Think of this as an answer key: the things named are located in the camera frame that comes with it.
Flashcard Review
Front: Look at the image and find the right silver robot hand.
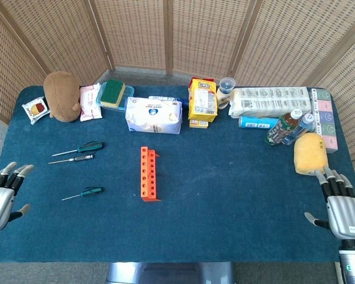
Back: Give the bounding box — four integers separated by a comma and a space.
304, 166, 355, 240

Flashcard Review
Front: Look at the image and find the small green-handled screwdriver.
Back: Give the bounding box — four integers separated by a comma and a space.
62, 186, 105, 202

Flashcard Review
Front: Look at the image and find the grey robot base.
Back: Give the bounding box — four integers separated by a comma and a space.
106, 262, 234, 284

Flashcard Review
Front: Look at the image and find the orange test tube rack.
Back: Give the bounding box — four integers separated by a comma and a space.
140, 146, 162, 203

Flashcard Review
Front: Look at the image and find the yellow foam sponge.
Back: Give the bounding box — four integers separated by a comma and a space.
293, 132, 328, 176

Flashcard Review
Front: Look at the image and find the pastel pocket tissue multipack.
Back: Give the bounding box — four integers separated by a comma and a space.
309, 88, 339, 154

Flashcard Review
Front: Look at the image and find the white red snack packet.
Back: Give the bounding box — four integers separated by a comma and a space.
21, 96, 51, 125

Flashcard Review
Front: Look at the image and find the blue water bottle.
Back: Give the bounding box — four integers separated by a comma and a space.
280, 113, 316, 146

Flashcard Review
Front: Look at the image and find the green tea bottle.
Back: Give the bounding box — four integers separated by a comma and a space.
264, 108, 303, 146

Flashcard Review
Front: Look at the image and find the blue table mat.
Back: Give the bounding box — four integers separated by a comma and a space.
0, 85, 355, 263

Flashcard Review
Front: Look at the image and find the brown plush toy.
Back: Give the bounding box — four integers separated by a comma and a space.
43, 70, 81, 123

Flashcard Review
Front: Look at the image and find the blue cylindrical can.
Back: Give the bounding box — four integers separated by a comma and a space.
238, 115, 280, 130

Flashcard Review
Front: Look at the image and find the pink wet wipes pack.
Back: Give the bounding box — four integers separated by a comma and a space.
79, 83, 103, 122

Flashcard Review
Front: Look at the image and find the white toilet roll pack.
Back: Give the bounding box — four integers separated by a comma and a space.
227, 86, 312, 119

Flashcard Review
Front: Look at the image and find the green yellow sponge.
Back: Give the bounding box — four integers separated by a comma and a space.
99, 79, 127, 107

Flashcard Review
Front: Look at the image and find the clear blue plastic tray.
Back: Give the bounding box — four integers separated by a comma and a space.
96, 82, 135, 111

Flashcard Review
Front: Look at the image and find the white jar clear cap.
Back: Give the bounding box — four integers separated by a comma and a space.
216, 77, 236, 110

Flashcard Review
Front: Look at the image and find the white blue tissue pack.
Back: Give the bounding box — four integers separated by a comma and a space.
125, 96, 183, 135

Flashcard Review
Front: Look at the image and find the yellow Lipo biscuit box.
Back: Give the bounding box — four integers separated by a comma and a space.
188, 77, 218, 122

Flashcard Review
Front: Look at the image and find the wicker folding screen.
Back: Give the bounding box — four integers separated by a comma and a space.
0, 0, 355, 202

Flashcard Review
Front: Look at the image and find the black-handled metal screwdriver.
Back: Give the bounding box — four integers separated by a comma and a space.
48, 154, 96, 165

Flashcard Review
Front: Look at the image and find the large green-handled screwdriver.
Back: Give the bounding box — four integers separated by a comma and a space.
51, 141, 105, 157

